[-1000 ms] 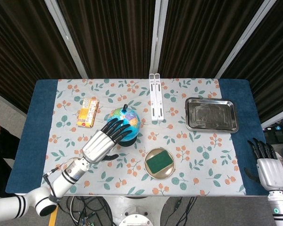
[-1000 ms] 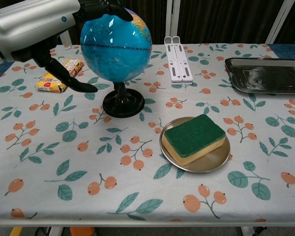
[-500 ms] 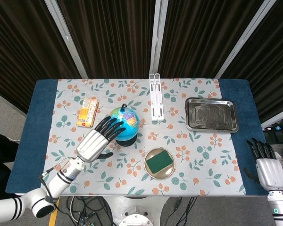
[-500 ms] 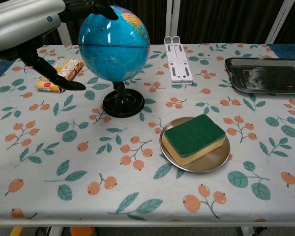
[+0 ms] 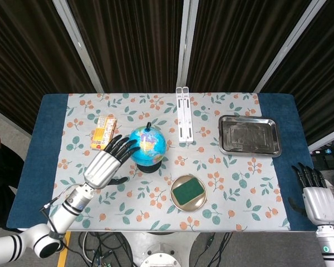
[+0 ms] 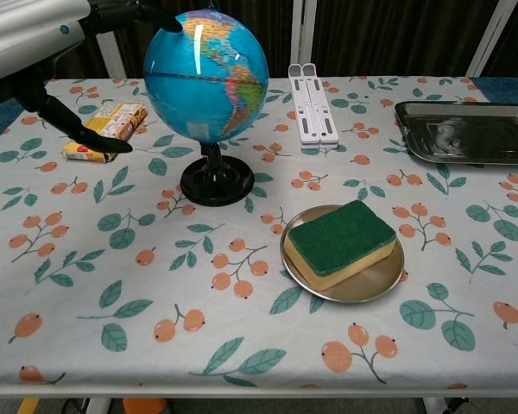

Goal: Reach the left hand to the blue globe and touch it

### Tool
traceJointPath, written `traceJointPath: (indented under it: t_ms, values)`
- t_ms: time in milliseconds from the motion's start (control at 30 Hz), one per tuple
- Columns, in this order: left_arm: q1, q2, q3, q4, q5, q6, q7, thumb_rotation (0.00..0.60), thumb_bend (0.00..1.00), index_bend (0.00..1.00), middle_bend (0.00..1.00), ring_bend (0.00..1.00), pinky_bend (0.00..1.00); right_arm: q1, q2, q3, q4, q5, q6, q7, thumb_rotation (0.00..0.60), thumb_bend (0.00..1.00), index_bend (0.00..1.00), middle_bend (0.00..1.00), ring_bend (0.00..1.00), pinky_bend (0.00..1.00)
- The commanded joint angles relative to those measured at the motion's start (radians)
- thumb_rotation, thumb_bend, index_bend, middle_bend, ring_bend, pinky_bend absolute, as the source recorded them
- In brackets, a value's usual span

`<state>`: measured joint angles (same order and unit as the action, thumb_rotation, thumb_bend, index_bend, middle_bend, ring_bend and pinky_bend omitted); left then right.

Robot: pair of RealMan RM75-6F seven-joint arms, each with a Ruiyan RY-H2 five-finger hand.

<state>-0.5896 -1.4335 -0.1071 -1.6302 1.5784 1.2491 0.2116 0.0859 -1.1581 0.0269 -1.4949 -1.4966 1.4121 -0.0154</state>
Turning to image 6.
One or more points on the yellow floor tape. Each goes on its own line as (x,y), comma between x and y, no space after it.
(28,406)

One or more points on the rectangular steel tray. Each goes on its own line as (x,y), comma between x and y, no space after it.
(470,129)

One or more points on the round metal plate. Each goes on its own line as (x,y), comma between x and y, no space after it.
(362,284)

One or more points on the floral tablecloth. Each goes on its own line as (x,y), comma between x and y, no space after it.
(155,280)

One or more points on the green yellow sponge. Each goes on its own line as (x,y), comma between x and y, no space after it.
(341,237)

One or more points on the blue globe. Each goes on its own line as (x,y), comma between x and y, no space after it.
(190,99)

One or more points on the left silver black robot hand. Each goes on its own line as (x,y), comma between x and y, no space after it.
(21,34)

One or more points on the white folding laptop stand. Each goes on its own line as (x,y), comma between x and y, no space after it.
(315,112)

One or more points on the yellow snack box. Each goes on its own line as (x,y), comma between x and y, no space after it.
(116,116)

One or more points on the grey partition post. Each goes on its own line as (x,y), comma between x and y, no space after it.
(110,56)
(303,34)
(490,39)

